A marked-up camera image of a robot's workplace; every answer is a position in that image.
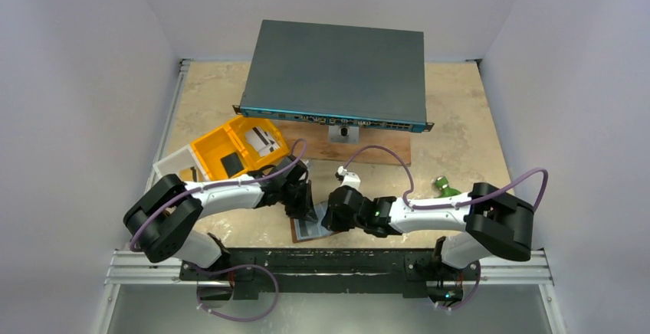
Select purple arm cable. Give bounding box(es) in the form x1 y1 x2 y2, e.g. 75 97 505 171
129 139 309 253
337 145 550 208

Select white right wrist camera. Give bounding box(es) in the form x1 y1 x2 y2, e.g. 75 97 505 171
335 166 361 190

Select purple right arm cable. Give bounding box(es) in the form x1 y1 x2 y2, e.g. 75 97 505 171
337 145 550 208

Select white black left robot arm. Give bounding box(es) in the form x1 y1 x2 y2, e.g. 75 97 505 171
123 156 314 270

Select black card in bin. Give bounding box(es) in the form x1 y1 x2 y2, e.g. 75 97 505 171
220 152 245 178

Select white cards in bin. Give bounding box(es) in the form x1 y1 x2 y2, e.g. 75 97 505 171
245 126 279 158

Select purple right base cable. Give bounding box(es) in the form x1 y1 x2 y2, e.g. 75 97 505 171
434 265 482 313

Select green toy figure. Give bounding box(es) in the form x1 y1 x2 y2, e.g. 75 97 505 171
432 175 461 198

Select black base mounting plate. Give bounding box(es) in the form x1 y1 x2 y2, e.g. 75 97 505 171
179 247 477 303

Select grey metal camera stand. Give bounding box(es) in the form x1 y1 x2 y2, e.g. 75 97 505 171
328 125 359 144

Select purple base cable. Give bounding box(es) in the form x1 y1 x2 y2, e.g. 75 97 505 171
434 265 482 313
195 265 281 324

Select brown leather card holder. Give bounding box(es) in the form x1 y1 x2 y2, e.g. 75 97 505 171
291 201 334 244

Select grey blue network switch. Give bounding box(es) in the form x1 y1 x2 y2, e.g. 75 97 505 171
233 20 433 133

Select brown wooden board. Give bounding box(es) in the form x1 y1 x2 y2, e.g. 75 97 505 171
274 120 412 165

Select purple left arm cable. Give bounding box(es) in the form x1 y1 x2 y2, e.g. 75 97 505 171
129 139 309 253

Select yellow plastic bin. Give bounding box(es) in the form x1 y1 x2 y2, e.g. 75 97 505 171
190 116 289 181

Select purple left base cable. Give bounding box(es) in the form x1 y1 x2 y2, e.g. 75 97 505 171
195 265 281 324

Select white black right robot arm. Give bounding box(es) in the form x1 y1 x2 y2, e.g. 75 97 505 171
321 182 535 269

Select white plastic bin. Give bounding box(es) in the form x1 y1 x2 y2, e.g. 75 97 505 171
149 144 208 186

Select aluminium frame rail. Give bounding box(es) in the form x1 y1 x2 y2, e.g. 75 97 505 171
103 58 192 287

